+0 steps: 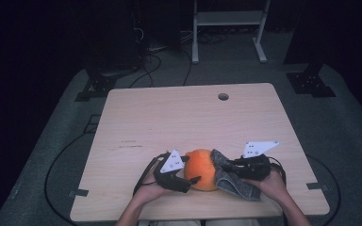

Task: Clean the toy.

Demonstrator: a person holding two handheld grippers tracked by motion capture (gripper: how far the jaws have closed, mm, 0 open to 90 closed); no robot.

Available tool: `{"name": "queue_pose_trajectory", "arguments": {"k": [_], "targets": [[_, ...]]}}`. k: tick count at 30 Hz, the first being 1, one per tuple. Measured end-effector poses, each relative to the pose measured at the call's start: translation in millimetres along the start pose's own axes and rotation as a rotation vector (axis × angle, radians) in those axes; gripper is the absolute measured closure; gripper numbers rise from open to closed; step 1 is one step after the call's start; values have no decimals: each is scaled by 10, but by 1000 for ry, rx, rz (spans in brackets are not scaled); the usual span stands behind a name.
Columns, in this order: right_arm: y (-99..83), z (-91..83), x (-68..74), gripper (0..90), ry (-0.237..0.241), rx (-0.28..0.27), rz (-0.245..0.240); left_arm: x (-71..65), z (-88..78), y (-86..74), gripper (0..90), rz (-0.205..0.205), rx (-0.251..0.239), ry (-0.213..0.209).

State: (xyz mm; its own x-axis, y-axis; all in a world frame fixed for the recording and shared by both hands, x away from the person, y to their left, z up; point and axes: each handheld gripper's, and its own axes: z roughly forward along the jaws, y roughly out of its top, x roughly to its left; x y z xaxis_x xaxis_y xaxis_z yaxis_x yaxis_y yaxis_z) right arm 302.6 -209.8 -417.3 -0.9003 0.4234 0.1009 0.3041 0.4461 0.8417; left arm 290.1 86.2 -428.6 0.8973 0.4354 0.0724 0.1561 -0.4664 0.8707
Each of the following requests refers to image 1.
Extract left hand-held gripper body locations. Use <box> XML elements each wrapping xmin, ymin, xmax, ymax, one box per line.
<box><xmin>153</xmin><ymin>149</ymin><xmax>192</xmax><ymax>194</ymax></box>

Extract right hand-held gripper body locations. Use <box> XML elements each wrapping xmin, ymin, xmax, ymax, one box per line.
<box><xmin>239</xmin><ymin>140</ymin><xmax>281</xmax><ymax>182</ymax></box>

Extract orange plush toy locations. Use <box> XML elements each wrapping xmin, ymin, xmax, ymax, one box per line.
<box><xmin>183</xmin><ymin>148</ymin><xmax>219</xmax><ymax>192</ymax></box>

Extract grey fluffy cloth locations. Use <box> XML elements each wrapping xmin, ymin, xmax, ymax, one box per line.
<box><xmin>210</xmin><ymin>148</ymin><xmax>262</xmax><ymax>202</ymax></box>

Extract person's left hand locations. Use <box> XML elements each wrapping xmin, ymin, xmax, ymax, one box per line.
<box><xmin>133</xmin><ymin>166</ymin><xmax>172</xmax><ymax>205</ymax></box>

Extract person's right hand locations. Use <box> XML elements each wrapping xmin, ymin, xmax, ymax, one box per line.
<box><xmin>243</xmin><ymin>169</ymin><xmax>288</xmax><ymax>204</ymax></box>

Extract grey tape strip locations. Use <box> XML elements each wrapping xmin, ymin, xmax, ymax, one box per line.
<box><xmin>305</xmin><ymin>182</ymin><xmax>330</xmax><ymax>192</ymax></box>
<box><xmin>68</xmin><ymin>188</ymin><xmax>90</xmax><ymax>198</ymax></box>

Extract black stand base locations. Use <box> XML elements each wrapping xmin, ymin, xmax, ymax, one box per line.
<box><xmin>74</xmin><ymin>67</ymin><xmax>140</xmax><ymax>103</ymax></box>
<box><xmin>286</xmin><ymin>62</ymin><xmax>337</xmax><ymax>98</ymax></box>

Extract dark equipment rack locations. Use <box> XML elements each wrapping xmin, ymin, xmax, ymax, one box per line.
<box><xmin>131</xmin><ymin>0</ymin><xmax>183</xmax><ymax>53</ymax></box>

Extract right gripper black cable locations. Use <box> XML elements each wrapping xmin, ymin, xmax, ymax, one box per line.
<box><xmin>268</xmin><ymin>155</ymin><xmax>288</xmax><ymax>186</ymax></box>

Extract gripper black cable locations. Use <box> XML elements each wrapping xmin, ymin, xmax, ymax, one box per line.
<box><xmin>132</xmin><ymin>152</ymin><xmax>171</xmax><ymax>197</ymax></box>
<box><xmin>268</xmin><ymin>155</ymin><xmax>288</xmax><ymax>186</ymax></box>

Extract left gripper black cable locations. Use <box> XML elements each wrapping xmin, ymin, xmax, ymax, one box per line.
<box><xmin>132</xmin><ymin>152</ymin><xmax>171</xmax><ymax>197</ymax></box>

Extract long black floor cable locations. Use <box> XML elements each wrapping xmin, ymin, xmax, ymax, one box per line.
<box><xmin>44</xmin><ymin>131</ymin><xmax>91</xmax><ymax>226</ymax></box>
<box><xmin>306</xmin><ymin>154</ymin><xmax>342</xmax><ymax>226</ymax></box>

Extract thin black floor cable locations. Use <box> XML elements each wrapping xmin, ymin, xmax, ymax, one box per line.
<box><xmin>182</xmin><ymin>50</ymin><xmax>193</xmax><ymax>87</ymax></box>

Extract looped black floor cable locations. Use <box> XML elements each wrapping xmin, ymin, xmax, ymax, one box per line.
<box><xmin>128</xmin><ymin>53</ymin><xmax>163</xmax><ymax>89</ymax></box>

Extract black wire floor frame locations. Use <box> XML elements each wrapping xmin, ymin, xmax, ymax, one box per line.
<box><xmin>82</xmin><ymin>114</ymin><xmax>102</xmax><ymax>135</ymax></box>

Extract tangled cable bundle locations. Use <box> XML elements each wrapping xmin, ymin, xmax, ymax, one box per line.
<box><xmin>197</xmin><ymin>31</ymin><xmax>230</xmax><ymax>45</ymax></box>

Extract white metal stand frame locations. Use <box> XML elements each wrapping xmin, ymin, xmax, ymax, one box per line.
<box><xmin>191</xmin><ymin>0</ymin><xmax>272</xmax><ymax>65</ymax></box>

